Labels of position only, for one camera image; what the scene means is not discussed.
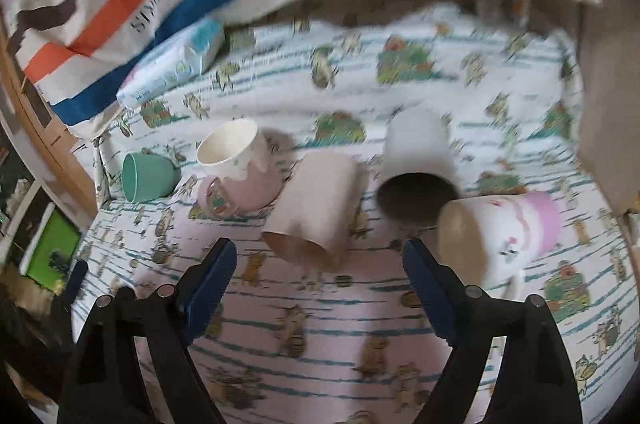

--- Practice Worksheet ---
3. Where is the beige plastic cup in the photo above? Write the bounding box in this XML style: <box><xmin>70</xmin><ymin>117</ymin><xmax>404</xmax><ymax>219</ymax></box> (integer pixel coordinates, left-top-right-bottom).
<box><xmin>262</xmin><ymin>150</ymin><xmax>362</xmax><ymax>271</ymax></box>

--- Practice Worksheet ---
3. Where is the small teal green cup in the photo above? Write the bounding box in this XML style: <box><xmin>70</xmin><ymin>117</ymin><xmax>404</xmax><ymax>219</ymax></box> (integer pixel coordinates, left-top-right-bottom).
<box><xmin>120</xmin><ymin>152</ymin><xmax>180</xmax><ymax>203</ymax></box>

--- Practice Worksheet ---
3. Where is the white grey tumbler cup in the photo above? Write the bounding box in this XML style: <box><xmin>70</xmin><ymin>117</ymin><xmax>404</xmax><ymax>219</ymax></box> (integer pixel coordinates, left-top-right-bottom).
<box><xmin>376</xmin><ymin>107</ymin><xmax>459</xmax><ymax>227</ymax></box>

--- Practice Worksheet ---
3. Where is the green box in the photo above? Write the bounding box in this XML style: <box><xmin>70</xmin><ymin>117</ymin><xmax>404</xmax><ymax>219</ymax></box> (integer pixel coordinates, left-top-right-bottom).
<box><xmin>18</xmin><ymin>202</ymin><xmax>81</xmax><ymax>293</ymax></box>

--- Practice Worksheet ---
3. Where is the white pink mug right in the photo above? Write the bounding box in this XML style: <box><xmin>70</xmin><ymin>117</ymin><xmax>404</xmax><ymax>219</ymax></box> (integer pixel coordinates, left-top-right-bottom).
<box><xmin>437</xmin><ymin>191</ymin><xmax>562</xmax><ymax>301</ymax></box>

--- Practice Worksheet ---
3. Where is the blue white tissue pack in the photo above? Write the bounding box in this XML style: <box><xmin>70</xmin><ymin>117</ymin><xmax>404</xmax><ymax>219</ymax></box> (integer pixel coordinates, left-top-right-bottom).
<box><xmin>116</xmin><ymin>16</ymin><xmax>224</xmax><ymax>110</ymax></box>

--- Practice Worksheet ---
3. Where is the pink cream handled mug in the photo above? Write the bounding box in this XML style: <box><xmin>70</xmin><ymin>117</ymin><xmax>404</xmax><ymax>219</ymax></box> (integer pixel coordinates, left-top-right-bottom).
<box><xmin>196</xmin><ymin>118</ymin><xmax>283</xmax><ymax>219</ymax></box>

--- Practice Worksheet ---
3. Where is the wooden bed frame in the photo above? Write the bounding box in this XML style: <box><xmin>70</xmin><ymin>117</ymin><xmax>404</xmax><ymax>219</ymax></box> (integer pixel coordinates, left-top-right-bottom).
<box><xmin>1</xmin><ymin>26</ymin><xmax>98</xmax><ymax>218</ymax></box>

